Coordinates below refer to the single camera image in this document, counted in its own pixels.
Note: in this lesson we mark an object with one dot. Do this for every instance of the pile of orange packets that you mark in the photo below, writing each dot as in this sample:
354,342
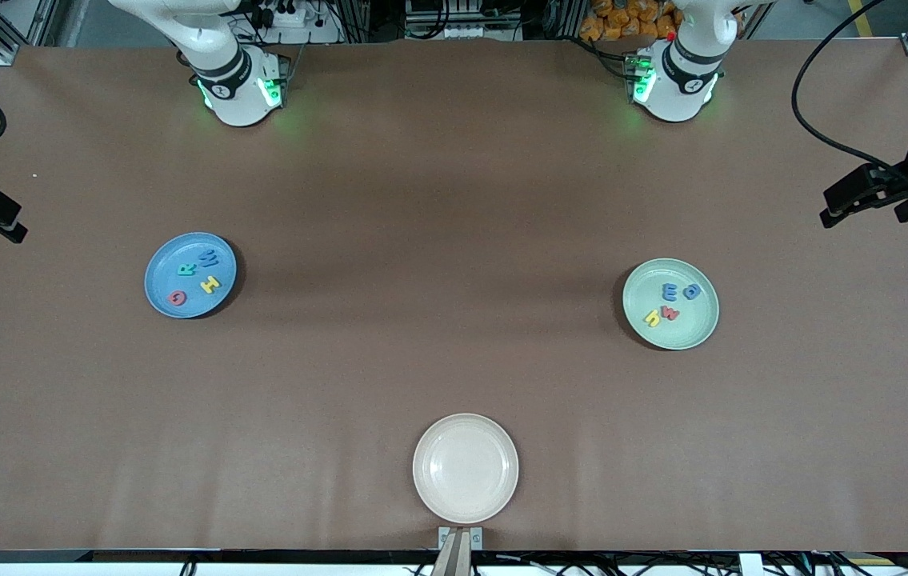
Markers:
622,20

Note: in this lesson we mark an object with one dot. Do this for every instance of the teal foam letter R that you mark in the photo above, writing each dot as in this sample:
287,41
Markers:
186,270

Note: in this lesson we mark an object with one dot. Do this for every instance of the blue foam letter W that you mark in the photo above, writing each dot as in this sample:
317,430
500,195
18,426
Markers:
210,257

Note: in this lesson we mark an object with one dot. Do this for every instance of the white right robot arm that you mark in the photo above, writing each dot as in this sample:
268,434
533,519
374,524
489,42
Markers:
234,80

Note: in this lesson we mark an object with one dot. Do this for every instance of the blue plate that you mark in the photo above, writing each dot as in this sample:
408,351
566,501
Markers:
170,272

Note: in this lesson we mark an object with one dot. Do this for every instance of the black white electronics box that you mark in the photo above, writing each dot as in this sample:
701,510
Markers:
462,28

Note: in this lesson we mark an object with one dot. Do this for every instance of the green plate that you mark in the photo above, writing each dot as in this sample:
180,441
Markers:
686,332

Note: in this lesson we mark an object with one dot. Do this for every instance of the blue foam letter e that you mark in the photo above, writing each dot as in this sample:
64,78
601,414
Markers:
670,291

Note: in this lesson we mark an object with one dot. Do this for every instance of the red foam letter Q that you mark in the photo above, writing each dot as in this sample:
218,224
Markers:
173,298

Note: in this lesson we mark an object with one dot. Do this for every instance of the white power strip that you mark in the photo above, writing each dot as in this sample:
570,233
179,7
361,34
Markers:
294,24

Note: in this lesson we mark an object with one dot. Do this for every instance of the beige plate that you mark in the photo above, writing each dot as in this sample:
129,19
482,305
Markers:
466,468

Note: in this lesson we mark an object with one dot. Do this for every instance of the brown table cover sheet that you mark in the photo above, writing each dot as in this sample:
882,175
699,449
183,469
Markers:
262,400

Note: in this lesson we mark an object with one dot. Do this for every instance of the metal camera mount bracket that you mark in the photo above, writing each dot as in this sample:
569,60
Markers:
460,548

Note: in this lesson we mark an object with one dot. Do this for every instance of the small yellow foam letter h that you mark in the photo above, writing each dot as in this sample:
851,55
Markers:
652,319

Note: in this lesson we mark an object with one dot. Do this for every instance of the blue foam letter a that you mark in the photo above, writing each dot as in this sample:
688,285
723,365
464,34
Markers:
690,292

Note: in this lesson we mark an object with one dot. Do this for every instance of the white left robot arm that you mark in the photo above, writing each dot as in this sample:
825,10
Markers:
682,80

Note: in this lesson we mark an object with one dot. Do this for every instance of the red foam letter m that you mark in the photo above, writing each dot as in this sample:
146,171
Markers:
670,313

